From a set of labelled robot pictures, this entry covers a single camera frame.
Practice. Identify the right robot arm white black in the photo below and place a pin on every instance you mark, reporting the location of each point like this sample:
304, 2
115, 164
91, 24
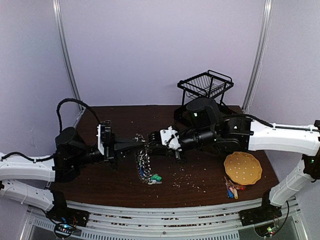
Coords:
241, 133

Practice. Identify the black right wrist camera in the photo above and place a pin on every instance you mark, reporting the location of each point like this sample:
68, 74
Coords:
154, 139

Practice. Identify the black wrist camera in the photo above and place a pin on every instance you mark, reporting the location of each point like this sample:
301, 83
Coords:
154, 139
105, 131

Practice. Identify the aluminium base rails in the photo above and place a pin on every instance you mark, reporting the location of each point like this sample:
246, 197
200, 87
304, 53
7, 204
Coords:
212, 222

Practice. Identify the black wire dish rack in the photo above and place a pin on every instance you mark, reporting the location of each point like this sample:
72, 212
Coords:
209, 84

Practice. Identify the yellow key tag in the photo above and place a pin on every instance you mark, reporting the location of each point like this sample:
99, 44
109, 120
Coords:
235, 193

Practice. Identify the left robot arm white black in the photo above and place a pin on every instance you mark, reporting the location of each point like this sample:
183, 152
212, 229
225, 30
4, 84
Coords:
63, 166

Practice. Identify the blue key tag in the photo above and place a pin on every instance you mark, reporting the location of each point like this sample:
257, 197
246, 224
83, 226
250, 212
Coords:
230, 193

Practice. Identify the aluminium corner frame post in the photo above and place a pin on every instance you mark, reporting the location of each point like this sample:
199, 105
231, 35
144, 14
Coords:
63, 42

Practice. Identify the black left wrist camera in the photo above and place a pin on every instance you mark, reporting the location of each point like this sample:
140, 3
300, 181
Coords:
105, 131

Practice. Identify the yellow dotted plate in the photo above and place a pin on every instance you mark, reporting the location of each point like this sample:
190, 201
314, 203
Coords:
243, 168

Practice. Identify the right aluminium frame post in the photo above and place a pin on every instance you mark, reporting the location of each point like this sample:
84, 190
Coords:
260, 51

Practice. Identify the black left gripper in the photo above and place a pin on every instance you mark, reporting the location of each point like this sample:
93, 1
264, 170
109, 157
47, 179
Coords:
109, 155

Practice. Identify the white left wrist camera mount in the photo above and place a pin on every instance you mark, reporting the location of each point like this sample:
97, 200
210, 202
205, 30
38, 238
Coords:
100, 146

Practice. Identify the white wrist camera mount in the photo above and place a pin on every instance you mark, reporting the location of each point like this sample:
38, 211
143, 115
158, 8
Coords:
100, 146
170, 139

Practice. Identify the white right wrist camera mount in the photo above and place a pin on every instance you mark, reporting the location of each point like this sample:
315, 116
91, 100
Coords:
170, 139

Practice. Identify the green key tag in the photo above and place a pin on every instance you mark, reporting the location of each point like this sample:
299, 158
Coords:
156, 178

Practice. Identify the grey disc keyring organizer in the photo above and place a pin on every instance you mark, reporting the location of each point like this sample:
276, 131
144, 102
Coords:
143, 164

